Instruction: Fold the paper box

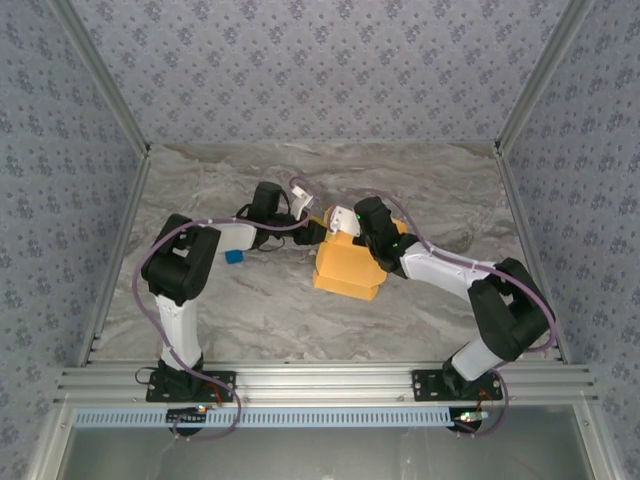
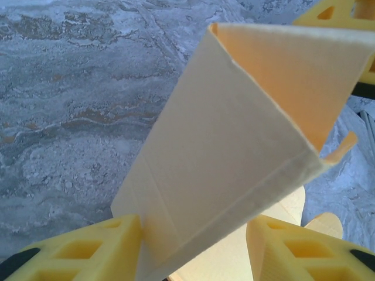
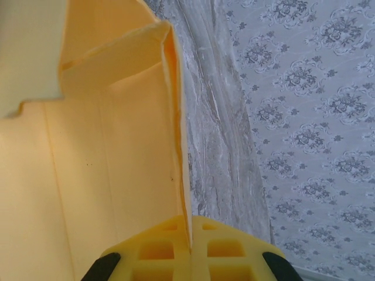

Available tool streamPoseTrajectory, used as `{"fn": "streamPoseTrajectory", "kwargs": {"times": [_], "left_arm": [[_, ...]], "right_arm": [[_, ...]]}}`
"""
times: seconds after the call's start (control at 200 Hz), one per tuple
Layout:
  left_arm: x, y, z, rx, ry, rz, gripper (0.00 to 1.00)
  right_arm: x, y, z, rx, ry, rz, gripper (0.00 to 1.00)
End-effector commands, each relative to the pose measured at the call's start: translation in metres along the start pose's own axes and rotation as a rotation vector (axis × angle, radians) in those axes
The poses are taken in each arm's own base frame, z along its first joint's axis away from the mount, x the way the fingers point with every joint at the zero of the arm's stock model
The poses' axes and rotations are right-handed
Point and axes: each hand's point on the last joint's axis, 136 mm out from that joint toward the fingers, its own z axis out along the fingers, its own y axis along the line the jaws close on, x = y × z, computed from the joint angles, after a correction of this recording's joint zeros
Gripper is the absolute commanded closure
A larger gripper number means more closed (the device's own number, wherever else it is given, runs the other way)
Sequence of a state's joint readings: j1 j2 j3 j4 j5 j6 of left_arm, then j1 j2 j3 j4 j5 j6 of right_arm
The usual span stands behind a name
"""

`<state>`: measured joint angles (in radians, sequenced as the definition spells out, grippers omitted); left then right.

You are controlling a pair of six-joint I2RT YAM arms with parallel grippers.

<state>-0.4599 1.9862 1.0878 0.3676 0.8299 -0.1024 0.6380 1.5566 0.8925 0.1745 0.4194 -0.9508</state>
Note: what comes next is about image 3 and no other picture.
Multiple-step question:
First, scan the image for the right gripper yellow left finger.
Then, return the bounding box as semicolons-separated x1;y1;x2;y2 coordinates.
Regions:
83;215;193;281

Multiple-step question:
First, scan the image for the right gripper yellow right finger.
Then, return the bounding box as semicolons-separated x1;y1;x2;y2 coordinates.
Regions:
192;215;302;281

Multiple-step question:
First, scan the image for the yellow paper box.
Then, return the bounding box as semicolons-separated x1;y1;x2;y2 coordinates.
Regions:
0;0;195;281

